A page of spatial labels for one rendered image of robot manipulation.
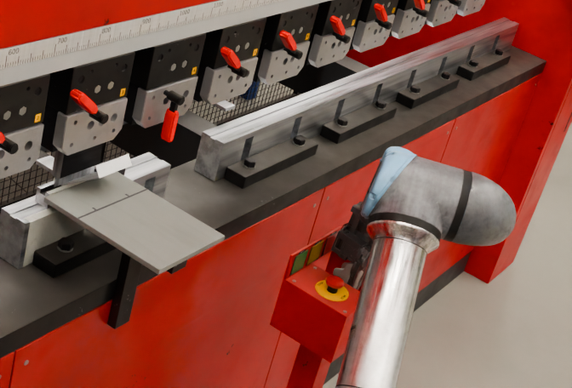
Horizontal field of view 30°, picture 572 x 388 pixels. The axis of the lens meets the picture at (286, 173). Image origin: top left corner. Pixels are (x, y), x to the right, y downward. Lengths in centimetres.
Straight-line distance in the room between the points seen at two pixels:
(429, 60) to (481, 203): 145
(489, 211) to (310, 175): 83
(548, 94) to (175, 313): 195
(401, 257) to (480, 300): 233
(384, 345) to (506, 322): 232
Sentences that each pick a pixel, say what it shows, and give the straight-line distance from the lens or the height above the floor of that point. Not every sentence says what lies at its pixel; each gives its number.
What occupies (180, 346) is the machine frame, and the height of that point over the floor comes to 59.
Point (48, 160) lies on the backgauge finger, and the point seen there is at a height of 100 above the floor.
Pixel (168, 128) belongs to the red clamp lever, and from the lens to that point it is 196.
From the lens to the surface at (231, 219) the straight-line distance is 218.
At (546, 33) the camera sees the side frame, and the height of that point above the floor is 96.
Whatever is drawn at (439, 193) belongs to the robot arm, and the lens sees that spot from 165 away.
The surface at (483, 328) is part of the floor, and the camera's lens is 380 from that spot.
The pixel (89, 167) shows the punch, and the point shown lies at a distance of 195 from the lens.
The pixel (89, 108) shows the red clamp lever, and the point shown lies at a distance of 175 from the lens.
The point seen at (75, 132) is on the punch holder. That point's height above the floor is 114.
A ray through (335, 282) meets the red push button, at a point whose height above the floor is 81.
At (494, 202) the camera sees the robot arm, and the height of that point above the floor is 126.
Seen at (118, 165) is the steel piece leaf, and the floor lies 106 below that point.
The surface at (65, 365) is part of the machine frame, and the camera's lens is 195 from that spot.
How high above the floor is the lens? 196
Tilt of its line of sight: 27 degrees down
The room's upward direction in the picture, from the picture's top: 16 degrees clockwise
